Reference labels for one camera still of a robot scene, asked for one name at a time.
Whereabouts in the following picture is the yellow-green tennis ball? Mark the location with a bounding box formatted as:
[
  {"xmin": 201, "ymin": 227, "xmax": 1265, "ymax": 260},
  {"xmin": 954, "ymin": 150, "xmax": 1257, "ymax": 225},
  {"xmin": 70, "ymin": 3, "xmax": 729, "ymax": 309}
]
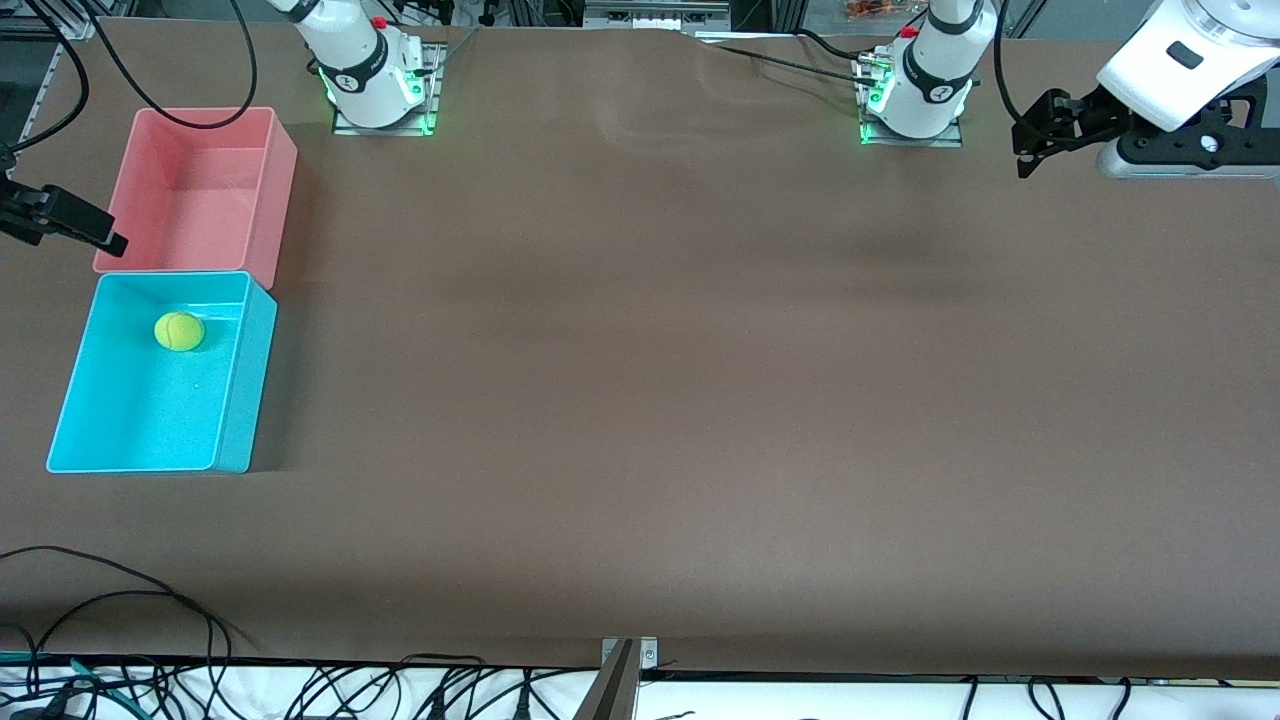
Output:
[{"xmin": 153, "ymin": 311, "xmax": 207, "ymax": 353}]

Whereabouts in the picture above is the pink plastic bin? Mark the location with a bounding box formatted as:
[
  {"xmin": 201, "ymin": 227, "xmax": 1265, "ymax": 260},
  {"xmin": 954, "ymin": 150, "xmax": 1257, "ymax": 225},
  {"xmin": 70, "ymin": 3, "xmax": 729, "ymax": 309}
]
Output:
[{"xmin": 92, "ymin": 106, "xmax": 299, "ymax": 291}]

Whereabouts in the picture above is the blue plastic bin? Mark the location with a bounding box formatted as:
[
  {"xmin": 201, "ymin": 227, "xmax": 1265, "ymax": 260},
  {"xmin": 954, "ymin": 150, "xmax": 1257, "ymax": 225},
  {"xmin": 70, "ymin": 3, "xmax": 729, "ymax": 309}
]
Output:
[{"xmin": 46, "ymin": 270, "xmax": 279, "ymax": 475}]

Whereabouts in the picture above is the grey power strip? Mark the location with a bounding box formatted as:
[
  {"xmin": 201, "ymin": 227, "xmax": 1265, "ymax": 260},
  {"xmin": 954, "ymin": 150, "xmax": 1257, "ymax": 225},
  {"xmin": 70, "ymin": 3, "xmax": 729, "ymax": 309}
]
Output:
[{"xmin": 583, "ymin": 0, "xmax": 733, "ymax": 31}]

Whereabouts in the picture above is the grey metal bar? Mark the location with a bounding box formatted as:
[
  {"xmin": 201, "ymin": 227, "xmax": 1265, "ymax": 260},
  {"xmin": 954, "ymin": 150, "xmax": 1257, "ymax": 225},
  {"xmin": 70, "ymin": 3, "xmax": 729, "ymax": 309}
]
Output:
[{"xmin": 575, "ymin": 640, "xmax": 641, "ymax": 720}]

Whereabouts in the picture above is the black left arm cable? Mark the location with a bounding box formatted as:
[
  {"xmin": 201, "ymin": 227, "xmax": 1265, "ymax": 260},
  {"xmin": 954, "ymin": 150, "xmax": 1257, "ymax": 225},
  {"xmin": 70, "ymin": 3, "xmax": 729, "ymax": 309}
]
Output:
[{"xmin": 993, "ymin": 0, "xmax": 1046, "ymax": 141}]

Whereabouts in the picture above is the aluminium frame rail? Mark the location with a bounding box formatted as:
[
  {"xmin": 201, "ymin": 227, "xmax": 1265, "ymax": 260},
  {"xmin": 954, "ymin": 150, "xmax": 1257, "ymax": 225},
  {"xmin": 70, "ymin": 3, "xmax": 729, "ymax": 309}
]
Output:
[{"xmin": 0, "ymin": 15, "xmax": 101, "ymax": 141}]

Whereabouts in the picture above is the long black cable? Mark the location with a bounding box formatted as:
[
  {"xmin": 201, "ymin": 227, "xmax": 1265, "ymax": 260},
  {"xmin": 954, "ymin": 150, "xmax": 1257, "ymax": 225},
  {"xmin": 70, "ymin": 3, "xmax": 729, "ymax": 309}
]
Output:
[{"xmin": 0, "ymin": 546, "xmax": 259, "ymax": 701}]

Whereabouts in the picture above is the teal cable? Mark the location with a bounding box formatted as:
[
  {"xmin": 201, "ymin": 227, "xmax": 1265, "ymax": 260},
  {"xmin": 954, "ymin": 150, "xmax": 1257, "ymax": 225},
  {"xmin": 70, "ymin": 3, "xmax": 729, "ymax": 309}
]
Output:
[{"xmin": 0, "ymin": 652, "xmax": 136, "ymax": 716}]

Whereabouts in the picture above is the small metal bracket plate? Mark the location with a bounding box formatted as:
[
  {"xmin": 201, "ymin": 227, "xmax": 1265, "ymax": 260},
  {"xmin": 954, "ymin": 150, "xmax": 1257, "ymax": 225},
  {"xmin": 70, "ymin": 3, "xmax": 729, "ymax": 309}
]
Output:
[{"xmin": 601, "ymin": 637, "xmax": 659, "ymax": 669}]

